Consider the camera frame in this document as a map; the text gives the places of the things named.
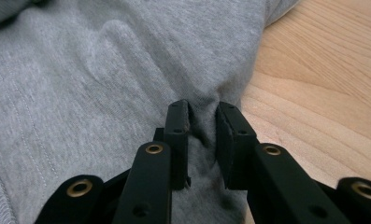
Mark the grey sweatshirt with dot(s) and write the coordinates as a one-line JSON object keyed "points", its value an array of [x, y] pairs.
{"points": [[80, 93]]}

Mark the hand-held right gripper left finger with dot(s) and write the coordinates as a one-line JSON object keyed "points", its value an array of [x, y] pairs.
{"points": [[177, 149]]}

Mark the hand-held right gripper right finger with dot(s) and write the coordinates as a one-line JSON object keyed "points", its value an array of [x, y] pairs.
{"points": [[236, 155]]}

